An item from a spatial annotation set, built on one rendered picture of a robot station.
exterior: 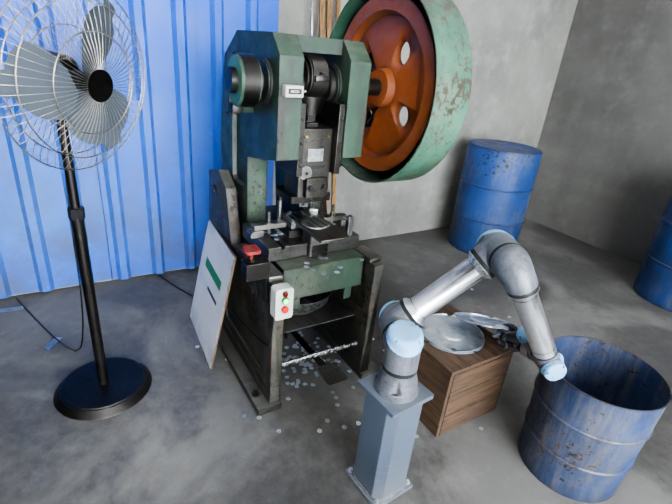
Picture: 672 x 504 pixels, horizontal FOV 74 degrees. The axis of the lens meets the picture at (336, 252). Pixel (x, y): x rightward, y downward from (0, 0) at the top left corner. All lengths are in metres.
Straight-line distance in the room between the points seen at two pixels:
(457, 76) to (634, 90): 3.02
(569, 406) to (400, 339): 0.71
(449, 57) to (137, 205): 2.00
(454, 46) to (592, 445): 1.50
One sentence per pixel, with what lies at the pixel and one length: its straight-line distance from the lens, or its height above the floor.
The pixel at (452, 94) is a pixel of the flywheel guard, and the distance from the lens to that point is 1.78.
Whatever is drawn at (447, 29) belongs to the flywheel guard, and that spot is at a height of 1.57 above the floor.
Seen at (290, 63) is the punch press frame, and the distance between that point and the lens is 1.70.
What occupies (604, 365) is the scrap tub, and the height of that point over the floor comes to 0.38.
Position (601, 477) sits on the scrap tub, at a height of 0.14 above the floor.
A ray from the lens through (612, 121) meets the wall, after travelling 4.73.
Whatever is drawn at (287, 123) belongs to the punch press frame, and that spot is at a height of 1.20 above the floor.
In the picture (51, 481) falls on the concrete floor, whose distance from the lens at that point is 2.01.
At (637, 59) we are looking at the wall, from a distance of 4.70.
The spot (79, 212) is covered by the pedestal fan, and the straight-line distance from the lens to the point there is 1.87.
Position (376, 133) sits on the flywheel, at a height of 1.13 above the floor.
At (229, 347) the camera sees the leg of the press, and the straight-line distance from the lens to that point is 2.38.
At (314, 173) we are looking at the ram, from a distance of 1.87.
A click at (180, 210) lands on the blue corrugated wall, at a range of 3.02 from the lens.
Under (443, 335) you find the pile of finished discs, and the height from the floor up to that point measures 0.37.
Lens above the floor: 1.46
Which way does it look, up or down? 25 degrees down
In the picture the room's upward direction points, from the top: 6 degrees clockwise
